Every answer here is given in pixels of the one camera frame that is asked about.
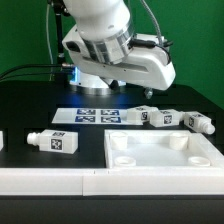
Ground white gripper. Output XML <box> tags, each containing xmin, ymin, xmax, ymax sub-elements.
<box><xmin>71</xmin><ymin>33</ymin><xmax>177</xmax><ymax>100</ymax></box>

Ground white square tabletop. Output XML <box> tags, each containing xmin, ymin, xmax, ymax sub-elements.
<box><xmin>104</xmin><ymin>130</ymin><xmax>224</xmax><ymax>169</ymax></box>

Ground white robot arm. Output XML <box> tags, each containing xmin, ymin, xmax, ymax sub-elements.
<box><xmin>63</xmin><ymin>0</ymin><xmax>175</xmax><ymax>95</ymax></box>

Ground white tag sheet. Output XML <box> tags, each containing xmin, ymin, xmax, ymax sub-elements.
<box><xmin>52</xmin><ymin>108</ymin><xmax>142</xmax><ymax>125</ymax></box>

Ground white left fence piece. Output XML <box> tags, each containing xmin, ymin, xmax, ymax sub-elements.
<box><xmin>0</xmin><ymin>131</ymin><xmax>4</xmax><ymax>151</ymax></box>

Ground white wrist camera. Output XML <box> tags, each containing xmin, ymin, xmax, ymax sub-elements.
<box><xmin>62</xmin><ymin>26</ymin><xmax>89</xmax><ymax>56</ymax></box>

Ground white front fence wall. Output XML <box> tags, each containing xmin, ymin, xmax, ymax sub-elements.
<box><xmin>0</xmin><ymin>167</ymin><xmax>224</xmax><ymax>196</ymax></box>

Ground black cables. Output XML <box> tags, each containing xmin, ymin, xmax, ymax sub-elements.
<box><xmin>0</xmin><ymin>63</ymin><xmax>76</xmax><ymax>82</ymax></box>

